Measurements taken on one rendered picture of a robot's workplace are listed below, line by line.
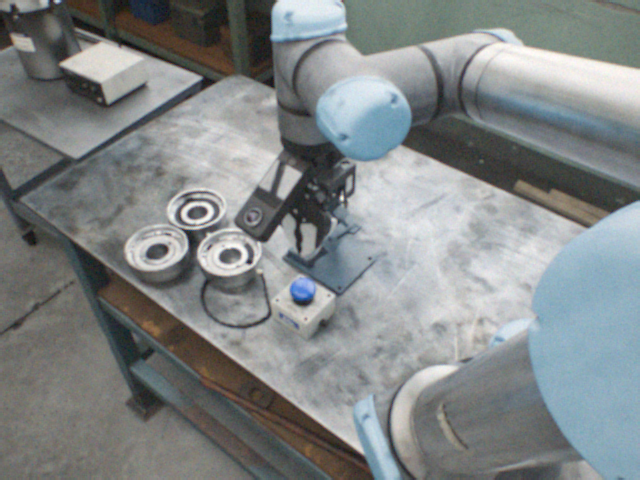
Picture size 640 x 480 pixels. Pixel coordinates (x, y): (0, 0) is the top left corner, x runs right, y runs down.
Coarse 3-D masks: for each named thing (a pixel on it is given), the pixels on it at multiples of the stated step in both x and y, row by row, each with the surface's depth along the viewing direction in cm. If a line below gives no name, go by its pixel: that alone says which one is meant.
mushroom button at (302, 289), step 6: (294, 282) 87; (300, 282) 86; (306, 282) 86; (312, 282) 87; (294, 288) 86; (300, 288) 86; (306, 288) 86; (312, 288) 86; (294, 294) 85; (300, 294) 85; (306, 294) 85; (312, 294) 85; (300, 300) 85
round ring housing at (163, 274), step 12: (144, 228) 99; (156, 228) 100; (168, 228) 100; (132, 240) 98; (156, 240) 99; (168, 240) 99; (180, 240) 99; (132, 252) 97; (144, 252) 97; (156, 252) 100; (168, 252) 100; (132, 264) 93; (156, 264) 95; (180, 264) 95; (144, 276) 94; (156, 276) 94; (168, 276) 95
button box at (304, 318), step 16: (288, 288) 89; (320, 288) 89; (272, 304) 88; (288, 304) 87; (304, 304) 87; (320, 304) 87; (288, 320) 87; (304, 320) 85; (320, 320) 88; (304, 336) 87
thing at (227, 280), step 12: (204, 240) 97; (216, 240) 99; (252, 240) 98; (204, 252) 97; (216, 252) 97; (228, 252) 98; (240, 252) 97; (204, 264) 95; (216, 264) 95; (240, 264) 95; (252, 264) 93; (216, 276) 92; (228, 276) 92; (240, 276) 93; (252, 276) 95
